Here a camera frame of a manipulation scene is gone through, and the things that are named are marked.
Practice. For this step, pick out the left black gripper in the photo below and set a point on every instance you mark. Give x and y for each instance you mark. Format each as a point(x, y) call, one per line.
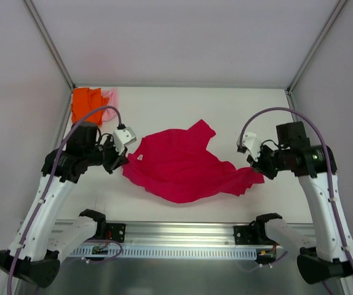
point(115, 159)

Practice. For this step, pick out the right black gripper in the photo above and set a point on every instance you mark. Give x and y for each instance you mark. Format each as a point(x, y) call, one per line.
point(263, 164)

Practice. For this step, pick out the red t shirt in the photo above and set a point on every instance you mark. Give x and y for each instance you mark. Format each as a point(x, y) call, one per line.
point(175, 165)

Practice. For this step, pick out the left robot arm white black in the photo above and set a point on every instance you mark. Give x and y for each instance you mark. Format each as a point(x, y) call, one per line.
point(32, 256)

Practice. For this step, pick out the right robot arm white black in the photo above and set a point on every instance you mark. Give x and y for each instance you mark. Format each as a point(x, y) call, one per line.
point(330, 255)

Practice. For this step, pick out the pink t shirt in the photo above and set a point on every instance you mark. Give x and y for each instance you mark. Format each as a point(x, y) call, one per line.
point(112, 97)

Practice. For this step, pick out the orange t shirt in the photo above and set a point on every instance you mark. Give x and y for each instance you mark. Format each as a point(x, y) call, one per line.
point(85, 100)

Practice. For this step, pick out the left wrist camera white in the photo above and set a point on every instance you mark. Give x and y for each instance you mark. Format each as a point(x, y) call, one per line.
point(122, 138)

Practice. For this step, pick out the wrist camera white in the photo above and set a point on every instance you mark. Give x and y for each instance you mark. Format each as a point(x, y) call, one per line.
point(122, 138)
point(249, 143)

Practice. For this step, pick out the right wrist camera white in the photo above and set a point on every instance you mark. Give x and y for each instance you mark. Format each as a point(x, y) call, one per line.
point(249, 143)

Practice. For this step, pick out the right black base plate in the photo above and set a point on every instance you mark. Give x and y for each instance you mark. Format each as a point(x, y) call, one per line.
point(251, 235)

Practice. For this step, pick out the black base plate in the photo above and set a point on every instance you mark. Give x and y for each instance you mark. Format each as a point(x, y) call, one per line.
point(115, 232)
point(251, 235)

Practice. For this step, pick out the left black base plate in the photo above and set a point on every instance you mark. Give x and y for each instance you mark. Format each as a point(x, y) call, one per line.
point(115, 232)

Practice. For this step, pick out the aluminium mounting rail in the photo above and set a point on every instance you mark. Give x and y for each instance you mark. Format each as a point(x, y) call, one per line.
point(186, 234)

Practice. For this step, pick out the white slotted cable duct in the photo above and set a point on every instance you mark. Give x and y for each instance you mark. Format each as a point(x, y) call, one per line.
point(166, 252)

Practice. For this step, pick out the left aluminium frame post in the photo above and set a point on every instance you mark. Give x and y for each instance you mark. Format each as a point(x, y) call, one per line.
point(49, 43)

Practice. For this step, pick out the aluminium frame post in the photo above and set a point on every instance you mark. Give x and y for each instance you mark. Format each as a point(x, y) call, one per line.
point(324, 31)
point(49, 43)

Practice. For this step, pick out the right aluminium frame post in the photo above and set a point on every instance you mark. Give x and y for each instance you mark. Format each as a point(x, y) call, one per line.
point(324, 31)

